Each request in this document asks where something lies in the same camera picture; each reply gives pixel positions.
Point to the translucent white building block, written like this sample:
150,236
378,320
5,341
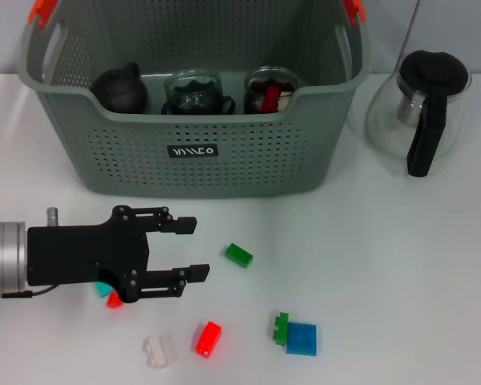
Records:
284,98

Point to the green rectangular building block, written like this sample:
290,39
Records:
239,256

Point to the silver plug on left gripper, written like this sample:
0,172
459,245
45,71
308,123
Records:
52,216

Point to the green stepped building block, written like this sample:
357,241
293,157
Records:
281,331

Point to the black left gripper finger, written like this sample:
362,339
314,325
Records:
198,272
186,225

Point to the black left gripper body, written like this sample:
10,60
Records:
80,254

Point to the glass pitcher with black lid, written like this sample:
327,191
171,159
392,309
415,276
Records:
433,70

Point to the small black clay teapot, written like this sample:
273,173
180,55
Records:
120,92

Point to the blue square building block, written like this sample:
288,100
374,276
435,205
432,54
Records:
301,339

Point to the white and silver left robot arm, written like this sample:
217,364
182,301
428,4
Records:
4,256

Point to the bright red rectangular building block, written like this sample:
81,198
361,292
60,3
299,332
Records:
208,339

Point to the glass teacup with black base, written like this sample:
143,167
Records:
250,109
192,78
252,80
228,105

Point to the teal building block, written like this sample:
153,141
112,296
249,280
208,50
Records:
103,288

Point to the dark red long building block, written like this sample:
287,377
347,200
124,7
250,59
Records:
270,98

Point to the grey perforated storage bin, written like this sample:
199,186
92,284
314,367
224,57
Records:
144,160

